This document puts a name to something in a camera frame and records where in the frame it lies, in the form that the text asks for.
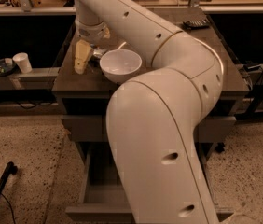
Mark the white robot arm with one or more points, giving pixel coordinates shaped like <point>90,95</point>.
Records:
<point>151,118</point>

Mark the open lower grey drawer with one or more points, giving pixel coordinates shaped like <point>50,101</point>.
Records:
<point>102,197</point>

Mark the dark round dish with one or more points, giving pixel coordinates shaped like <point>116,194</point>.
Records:
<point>7,67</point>

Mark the black remote on cabinet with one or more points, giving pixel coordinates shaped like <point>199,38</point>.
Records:
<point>196,24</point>

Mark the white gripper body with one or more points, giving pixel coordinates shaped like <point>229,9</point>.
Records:
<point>90,33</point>

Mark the white bowl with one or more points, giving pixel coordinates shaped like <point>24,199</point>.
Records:
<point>120,65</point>

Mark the grey drawer cabinet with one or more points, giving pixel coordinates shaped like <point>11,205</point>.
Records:
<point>88,94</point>

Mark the white paper cup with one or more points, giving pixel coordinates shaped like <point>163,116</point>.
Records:
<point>23,62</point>

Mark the closed upper grey drawer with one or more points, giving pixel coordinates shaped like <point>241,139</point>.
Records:
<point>92,128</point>

